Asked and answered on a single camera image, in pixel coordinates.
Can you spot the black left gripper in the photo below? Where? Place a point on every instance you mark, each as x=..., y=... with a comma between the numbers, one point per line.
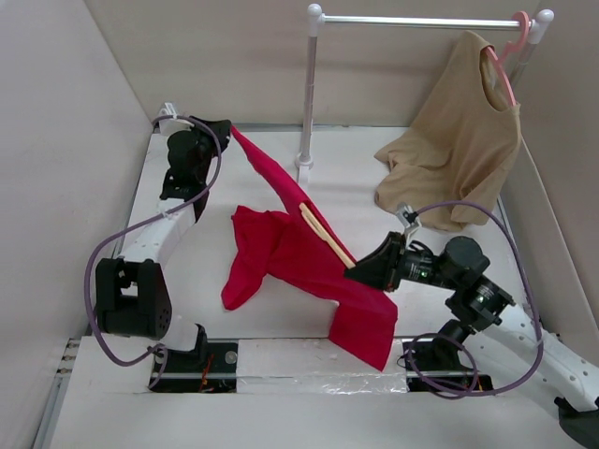
x=220, y=128

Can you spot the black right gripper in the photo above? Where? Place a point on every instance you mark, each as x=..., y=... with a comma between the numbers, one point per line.
x=381, y=267

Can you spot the beige plastic hanger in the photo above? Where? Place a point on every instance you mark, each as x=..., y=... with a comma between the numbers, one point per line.
x=311, y=220

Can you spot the red t shirt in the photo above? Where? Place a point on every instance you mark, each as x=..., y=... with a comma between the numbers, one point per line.
x=283, y=245

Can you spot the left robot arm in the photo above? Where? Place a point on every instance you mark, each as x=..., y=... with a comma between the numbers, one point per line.
x=127, y=294

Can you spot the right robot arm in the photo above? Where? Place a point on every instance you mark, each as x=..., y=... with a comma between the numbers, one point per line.
x=480, y=305

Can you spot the beige t shirt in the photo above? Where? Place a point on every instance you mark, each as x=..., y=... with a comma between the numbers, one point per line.
x=460, y=147

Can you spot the white clothes rack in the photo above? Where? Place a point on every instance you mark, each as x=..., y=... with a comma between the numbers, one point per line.
x=372, y=63

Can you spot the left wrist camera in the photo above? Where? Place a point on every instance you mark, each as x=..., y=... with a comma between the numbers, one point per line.
x=171, y=123

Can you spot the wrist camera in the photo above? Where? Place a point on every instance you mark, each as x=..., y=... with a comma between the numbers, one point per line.
x=409, y=220
x=171, y=123

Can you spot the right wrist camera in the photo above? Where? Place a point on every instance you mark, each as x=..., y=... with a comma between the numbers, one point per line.
x=409, y=220

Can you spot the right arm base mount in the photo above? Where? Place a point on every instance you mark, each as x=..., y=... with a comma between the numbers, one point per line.
x=439, y=359

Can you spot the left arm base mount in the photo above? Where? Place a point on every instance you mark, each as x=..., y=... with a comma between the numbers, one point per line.
x=212, y=371

